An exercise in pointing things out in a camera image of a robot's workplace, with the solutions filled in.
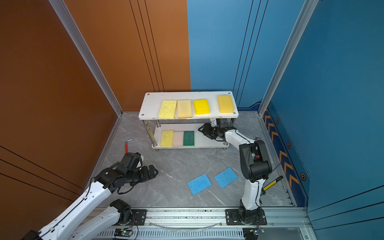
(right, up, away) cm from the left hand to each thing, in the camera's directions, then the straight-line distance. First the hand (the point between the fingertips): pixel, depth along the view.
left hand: (153, 172), depth 78 cm
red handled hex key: (-24, +10, +22) cm, 34 cm away
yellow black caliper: (+71, -6, +6) cm, 71 cm away
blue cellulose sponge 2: (+40, -5, +6) cm, 41 cm away
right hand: (+26, +22, +16) cm, 37 cm away
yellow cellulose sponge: (+4, +16, +16) cm, 23 cm away
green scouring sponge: (+18, +16, +16) cm, 29 cm away
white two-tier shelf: (-1, +33, -3) cm, 34 cm away
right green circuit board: (+50, -27, -8) cm, 57 cm away
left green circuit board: (-12, -26, -8) cm, 30 cm away
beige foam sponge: (+11, +16, +16) cm, 25 cm away
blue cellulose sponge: (+25, -8, +4) cm, 26 cm away
